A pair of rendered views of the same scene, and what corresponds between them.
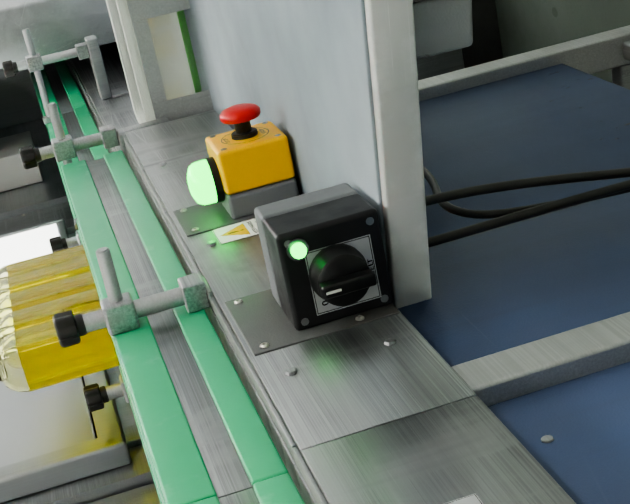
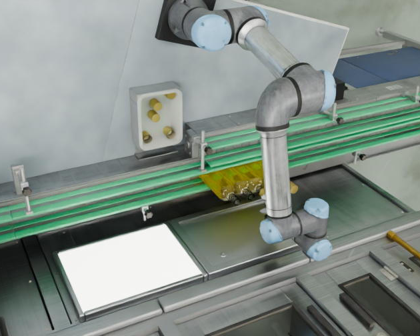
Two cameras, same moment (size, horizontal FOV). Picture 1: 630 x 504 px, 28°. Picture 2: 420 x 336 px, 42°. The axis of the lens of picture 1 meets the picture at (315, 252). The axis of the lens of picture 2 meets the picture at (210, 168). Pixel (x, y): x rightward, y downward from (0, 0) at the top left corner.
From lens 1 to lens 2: 293 cm
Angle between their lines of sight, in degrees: 93
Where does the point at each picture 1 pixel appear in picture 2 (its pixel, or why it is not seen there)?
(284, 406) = (367, 98)
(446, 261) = not seen: hidden behind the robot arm
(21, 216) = not seen: outside the picture
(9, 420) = (255, 219)
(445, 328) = not seen: hidden behind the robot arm
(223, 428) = (366, 107)
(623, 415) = (356, 85)
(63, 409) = (250, 209)
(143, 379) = (353, 115)
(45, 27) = not seen: outside the picture
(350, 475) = (383, 93)
